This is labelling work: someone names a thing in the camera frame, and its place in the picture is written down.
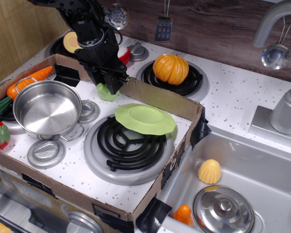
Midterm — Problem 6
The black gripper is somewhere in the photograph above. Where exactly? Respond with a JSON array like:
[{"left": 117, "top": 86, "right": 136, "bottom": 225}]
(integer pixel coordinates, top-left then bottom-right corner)
[{"left": 74, "top": 40, "right": 129, "bottom": 95}]

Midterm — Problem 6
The green toy broccoli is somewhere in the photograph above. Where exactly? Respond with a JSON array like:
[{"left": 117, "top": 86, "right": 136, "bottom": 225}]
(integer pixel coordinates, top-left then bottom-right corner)
[{"left": 96, "top": 83, "right": 119, "bottom": 101}]

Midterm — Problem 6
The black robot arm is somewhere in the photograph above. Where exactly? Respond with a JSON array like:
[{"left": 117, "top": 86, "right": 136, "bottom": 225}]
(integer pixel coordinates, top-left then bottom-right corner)
[{"left": 31, "top": 0, "right": 129, "bottom": 95}]

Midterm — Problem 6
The stainless steel pot lid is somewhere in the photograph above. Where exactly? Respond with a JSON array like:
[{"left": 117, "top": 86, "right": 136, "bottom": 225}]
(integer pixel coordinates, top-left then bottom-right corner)
[{"left": 193, "top": 185, "right": 255, "bottom": 233}]

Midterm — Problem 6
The red white toy cheese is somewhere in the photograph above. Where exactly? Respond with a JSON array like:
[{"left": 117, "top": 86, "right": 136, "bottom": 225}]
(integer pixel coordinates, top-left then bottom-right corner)
[{"left": 117, "top": 47, "right": 130, "bottom": 65}]

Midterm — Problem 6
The middle silver stove knob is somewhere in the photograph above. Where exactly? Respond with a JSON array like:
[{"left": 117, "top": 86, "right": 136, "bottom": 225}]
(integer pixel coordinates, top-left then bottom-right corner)
[{"left": 79, "top": 100, "right": 100, "bottom": 124}]

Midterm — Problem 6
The silver stove knob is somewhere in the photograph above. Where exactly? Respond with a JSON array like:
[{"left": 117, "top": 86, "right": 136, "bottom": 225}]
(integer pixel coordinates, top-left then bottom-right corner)
[
  {"left": 27, "top": 140, "right": 65, "bottom": 169},
  {"left": 128, "top": 42, "right": 149, "bottom": 62},
  {"left": 79, "top": 100, "right": 100, "bottom": 124}
]

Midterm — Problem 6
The back silver stove knob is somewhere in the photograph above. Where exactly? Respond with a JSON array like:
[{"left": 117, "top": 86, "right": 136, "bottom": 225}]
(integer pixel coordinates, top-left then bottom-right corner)
[{"left": 128, "top": 42, "right": 149, "bottom": 62}]

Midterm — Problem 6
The halved purple toy fruit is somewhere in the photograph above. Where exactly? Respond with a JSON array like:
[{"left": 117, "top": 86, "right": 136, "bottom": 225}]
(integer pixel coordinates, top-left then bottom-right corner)
[{"left": 63, "top": 32, "right": 81, "bottom": 53}]

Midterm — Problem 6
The green plastic plate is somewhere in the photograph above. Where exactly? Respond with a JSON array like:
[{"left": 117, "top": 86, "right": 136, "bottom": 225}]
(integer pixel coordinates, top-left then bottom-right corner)
[{"left": 114, "top": 103, "right": 178, "bottom": 139}]

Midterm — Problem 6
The back left black burner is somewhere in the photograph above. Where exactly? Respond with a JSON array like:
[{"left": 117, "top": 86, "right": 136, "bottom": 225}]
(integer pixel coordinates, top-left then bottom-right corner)
[{"left": 45, "top": 36, "right": 78, "bottom": 59}]

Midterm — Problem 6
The black burner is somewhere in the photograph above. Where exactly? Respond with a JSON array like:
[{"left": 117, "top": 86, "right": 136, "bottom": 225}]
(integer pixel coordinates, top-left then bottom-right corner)
[
  {"left": 0, "top": 102, "right": 25, "bottom": 134},
  {"left": 84, "top": 115, "right": 174, "bottom": 186},
  {"left": 45, "top": 36, "right": 78, "bottom": 59},
  {"left": 136, "top": 61, "right": 210, "bottom": 102}
]

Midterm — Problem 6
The orange toy pumpkin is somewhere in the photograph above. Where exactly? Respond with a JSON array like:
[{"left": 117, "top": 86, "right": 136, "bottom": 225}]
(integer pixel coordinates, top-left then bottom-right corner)
[{"left": 152, "top": 54, "right": 189, "bottom": 85}]

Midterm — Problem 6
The hanging silver strainer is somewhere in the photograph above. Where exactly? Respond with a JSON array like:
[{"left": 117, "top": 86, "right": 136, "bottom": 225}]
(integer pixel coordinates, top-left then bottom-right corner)
[{"left": 105, "top": 0, "right": 129, "bottom": 30}]

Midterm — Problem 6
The hanging silver spatula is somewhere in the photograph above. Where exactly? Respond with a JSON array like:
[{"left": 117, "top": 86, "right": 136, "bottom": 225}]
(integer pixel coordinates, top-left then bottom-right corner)
[{"left": 154, "top": 0, "right": 173, "bottom": 42}]

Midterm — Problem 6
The front right black burner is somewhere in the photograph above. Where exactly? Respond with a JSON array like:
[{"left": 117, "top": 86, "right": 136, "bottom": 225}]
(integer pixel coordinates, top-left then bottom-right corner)
[{"left": 84, "top": 115, "right": 174, "bottom": 186}]

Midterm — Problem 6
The back right black burner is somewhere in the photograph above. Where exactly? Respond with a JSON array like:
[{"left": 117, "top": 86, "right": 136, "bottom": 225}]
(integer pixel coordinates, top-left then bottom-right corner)
[{"left": 136, "top": 61, "right": 210, "bottom": 102}]

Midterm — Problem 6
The front silver stove knob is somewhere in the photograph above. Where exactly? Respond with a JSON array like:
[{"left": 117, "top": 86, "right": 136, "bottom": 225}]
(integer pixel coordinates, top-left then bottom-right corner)
[{"left": 27, "top": 140, "right": 65, "bottom": 169}]

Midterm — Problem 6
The front left black burner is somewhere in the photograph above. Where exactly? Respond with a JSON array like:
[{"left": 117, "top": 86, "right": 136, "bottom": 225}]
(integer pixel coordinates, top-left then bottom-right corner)
[{"left": 0, "top": 102, "right": 25, "bottom": 134}]

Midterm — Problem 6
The orange toy carrot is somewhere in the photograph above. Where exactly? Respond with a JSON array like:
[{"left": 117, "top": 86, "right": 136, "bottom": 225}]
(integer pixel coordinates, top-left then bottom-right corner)
[{"left": 0, "top": 66, "right": 53, "bottom": 115}]

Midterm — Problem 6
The brown cardboard fence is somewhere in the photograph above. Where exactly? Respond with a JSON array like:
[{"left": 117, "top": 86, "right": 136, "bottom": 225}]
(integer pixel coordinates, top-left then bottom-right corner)
[{"left": 0, "top": 54, "right": 204, "bottom": 231}]

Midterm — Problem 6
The yellow toy corn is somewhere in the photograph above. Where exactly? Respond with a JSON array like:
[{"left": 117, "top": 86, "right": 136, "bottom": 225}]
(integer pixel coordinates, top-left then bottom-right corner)
[{"left": 198, "top": 159, "right": 221, "bottom": 184}]

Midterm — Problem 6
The silver oven front knob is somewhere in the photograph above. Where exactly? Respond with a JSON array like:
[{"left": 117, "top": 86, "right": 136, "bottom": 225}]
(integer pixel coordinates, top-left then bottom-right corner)
[{"left": 66, "top": 211, "right": 104, "bottom": 233}]

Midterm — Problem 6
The small orange toy vegetable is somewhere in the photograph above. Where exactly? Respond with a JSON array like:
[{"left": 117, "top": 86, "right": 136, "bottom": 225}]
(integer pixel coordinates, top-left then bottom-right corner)
[{"left": 173, "top": 204, "right": 193, "bottom": 227}]

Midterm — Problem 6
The hanging silver ladle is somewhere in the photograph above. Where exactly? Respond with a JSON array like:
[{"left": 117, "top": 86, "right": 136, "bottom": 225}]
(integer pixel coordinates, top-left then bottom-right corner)
[{"left": 261, "top": 17, "right": 291, "bottom": 70}]

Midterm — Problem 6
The silver toy faucet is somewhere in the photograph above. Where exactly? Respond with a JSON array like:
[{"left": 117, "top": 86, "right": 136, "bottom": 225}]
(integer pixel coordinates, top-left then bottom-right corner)
[{"left": 249, "top": 0, "right": 291, "bottom": 148}]

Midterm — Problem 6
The silver toy sink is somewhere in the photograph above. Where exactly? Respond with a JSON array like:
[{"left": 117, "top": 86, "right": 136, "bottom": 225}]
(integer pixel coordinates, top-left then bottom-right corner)
[{"left": 159, "top": 128, "right": 291, "bottom": 233}]

